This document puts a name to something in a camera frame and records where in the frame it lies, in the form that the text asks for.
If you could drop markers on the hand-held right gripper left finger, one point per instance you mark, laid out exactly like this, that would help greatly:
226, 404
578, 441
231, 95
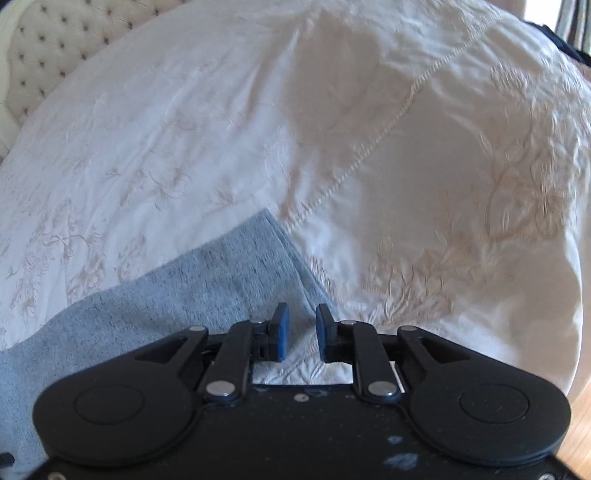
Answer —
280, 332

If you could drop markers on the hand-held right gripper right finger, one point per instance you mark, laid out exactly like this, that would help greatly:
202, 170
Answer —
325, 333

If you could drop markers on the light blue speckled pants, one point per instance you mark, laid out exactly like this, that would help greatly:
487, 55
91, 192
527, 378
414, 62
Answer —
184, 300

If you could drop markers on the white embroidered bedspread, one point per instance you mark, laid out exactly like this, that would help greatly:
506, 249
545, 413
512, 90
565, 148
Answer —
369, 115

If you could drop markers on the cream tufted headboard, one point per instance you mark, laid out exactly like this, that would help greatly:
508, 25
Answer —
55, 41

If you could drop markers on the dark bag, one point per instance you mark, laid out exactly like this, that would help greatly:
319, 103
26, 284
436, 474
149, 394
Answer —
561, 46

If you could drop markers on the striped curtain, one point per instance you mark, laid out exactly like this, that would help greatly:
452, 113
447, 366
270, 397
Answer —
575, 21

